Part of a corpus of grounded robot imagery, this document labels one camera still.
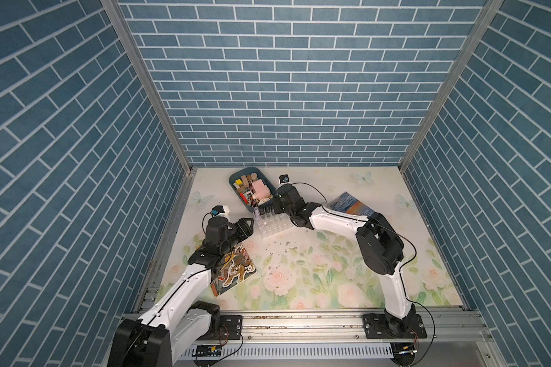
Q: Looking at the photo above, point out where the pink box in bin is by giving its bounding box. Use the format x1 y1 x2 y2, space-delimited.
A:
251 180 271 200

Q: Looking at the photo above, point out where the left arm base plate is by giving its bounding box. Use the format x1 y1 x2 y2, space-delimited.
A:
197 314 243 342

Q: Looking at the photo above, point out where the aluminium mounting rail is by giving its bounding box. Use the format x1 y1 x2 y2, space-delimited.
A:
220 308 493 344

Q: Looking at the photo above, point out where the left circuit board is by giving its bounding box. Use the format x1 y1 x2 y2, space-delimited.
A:
194 345 222 359

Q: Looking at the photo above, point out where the right circuit board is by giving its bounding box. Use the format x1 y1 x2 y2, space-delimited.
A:
390 343 418 364

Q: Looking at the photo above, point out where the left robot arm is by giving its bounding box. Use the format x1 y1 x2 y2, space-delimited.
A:
108 217 254 366

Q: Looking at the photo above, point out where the clear acrylic lipstick organizer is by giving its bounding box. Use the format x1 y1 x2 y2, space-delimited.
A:
253 206 292 239

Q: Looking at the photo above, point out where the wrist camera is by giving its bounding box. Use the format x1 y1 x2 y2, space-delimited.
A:
279 174 289 185
211 205 230 220

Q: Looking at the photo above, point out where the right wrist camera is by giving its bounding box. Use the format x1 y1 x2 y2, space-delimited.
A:
279 174 289 185

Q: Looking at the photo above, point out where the yellow illustrated book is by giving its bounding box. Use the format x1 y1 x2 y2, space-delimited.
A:
211 244 257 298

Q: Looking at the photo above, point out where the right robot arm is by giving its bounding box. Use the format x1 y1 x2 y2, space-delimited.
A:
273 183 416 324

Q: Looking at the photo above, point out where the circuit board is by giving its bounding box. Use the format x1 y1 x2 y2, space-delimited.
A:
194 345 222 359
390 343 418 364

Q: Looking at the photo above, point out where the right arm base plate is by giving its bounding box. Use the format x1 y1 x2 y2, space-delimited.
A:
362 313 428 340

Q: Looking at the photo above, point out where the blue book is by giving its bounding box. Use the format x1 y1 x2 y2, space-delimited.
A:
327 192 375 217

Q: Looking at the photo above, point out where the teal plastic bin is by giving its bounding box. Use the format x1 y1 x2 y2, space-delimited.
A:
228 167 276 212

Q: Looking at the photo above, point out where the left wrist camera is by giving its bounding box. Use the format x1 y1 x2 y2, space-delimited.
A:
211 205 230 220

